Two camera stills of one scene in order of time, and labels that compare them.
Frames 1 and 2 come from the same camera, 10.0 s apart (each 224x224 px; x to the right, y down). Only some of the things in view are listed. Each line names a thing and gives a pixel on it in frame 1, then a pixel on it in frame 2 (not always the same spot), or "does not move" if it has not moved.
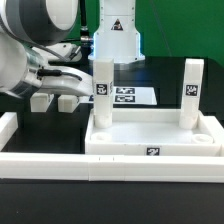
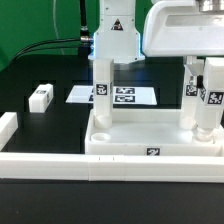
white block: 39,102 does not move
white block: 192,81 does not move
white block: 67,103 -> 209,113
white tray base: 154,132 does not move
